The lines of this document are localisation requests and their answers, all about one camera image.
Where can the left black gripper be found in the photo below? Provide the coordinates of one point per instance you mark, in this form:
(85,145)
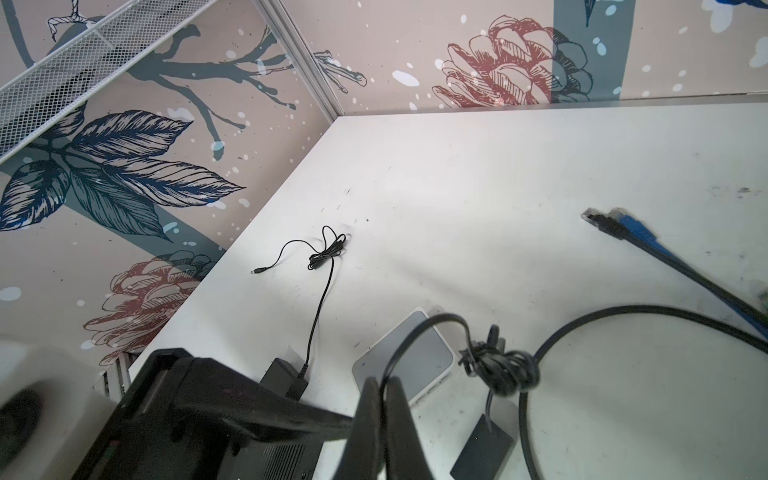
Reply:
(183,413)

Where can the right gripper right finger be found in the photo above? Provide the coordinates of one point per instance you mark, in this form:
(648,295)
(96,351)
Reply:
(403,453)

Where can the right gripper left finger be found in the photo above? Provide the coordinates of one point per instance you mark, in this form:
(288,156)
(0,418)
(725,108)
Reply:
(362,455)

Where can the black power adapter with cable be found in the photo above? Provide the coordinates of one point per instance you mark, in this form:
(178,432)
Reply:
(505,373)

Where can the black network switch box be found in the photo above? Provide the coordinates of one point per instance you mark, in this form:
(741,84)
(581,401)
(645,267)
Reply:
(270,461)

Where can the white wire mesh shelf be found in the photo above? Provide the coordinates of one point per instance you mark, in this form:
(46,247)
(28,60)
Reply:
(55,85)

